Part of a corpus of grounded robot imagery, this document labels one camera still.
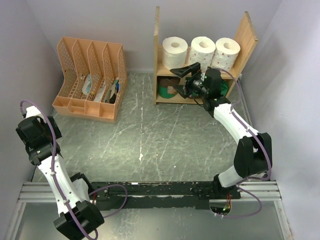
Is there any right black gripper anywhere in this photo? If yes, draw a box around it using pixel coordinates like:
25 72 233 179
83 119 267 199
170 62 209 99

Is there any brown roll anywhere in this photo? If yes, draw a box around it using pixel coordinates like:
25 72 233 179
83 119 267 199
157 77 180 99

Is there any white roll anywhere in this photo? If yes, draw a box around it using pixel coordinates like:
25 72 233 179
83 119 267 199
210 37 241 72
162 36 188 70
187 36 216 73

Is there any green roll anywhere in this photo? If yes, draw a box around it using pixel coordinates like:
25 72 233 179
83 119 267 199
220 79 229 96

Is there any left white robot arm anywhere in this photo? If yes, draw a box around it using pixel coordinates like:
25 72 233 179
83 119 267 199
16 115 105 240

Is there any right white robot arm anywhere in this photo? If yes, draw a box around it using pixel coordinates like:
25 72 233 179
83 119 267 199
170 62 272 199

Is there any wooden two-tier shelf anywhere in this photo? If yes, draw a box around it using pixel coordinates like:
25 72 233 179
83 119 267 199
153 6 259 105

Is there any stationery in organizer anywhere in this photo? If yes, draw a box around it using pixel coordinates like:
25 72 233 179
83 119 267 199
81 73 120 104

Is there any orange plastic file organizer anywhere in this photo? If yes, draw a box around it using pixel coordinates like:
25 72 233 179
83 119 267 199
52 37 128 123

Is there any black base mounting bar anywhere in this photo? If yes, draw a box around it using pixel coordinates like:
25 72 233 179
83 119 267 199
90 181 241 211

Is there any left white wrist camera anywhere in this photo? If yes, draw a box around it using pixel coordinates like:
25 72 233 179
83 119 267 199
20 105 44 119

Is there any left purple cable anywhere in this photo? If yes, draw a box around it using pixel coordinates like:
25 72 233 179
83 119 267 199
19 99 128 240

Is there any purple cable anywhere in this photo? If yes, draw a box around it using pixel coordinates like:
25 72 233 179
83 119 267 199
19 99 128 240
219 68 273 219

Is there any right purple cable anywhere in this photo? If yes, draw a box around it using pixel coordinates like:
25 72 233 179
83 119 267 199
219 68 273 219

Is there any aluminium rail frame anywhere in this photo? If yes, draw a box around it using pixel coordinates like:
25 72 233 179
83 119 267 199
4 181 293 240

